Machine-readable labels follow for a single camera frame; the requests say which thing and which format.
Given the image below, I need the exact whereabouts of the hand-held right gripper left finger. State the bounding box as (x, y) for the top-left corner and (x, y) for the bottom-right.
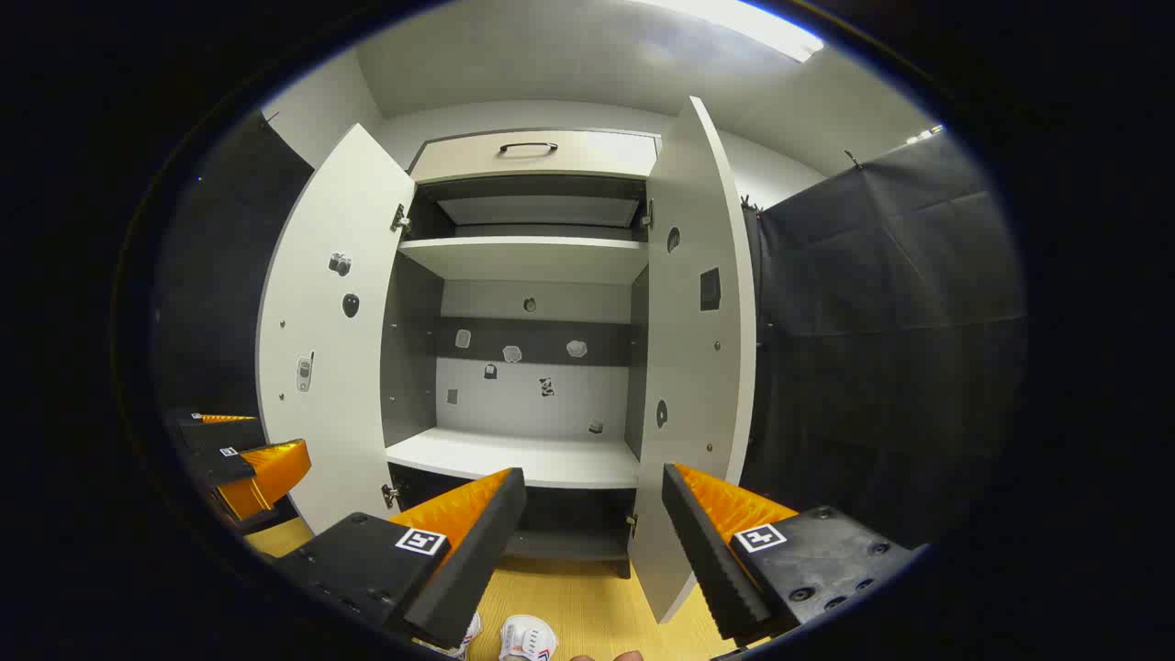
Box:
(275, 466), (529, 651)

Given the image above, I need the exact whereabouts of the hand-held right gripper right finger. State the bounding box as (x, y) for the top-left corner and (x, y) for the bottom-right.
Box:
(661, 463), (928, 644)

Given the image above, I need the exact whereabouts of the white shoe cabinet door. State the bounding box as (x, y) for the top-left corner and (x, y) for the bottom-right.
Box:
(627, 95), (758, 625)
(255, 122), (419, 535)

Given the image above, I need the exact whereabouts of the white shoe cabinet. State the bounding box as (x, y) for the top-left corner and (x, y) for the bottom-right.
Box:
(381, 127), (662, 579)

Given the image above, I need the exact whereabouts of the black backdrop cloth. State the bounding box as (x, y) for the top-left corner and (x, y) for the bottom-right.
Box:
(151, 110), (318, 432)
(742, 129), (1027, 552)

